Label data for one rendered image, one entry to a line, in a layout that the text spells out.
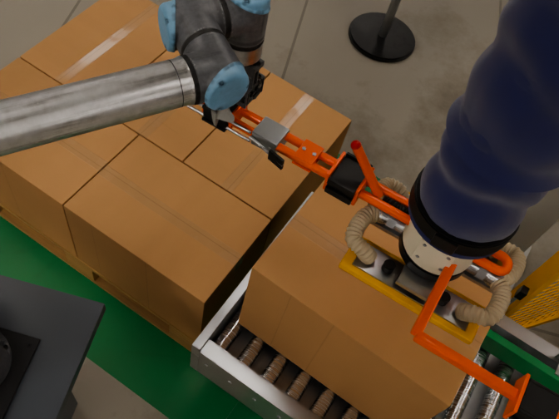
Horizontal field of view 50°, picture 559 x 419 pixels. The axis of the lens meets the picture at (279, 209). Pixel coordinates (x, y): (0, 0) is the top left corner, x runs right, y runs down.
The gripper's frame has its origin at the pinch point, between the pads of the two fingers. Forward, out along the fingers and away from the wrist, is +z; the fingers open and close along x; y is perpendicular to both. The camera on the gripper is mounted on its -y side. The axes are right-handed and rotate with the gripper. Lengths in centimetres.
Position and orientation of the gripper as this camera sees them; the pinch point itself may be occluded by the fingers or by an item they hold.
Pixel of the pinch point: (225, 109)
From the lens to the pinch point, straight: 148.4
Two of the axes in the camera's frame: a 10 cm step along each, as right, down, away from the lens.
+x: 5.4, -6.7, 5.1
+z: -1.5, 5.2, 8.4
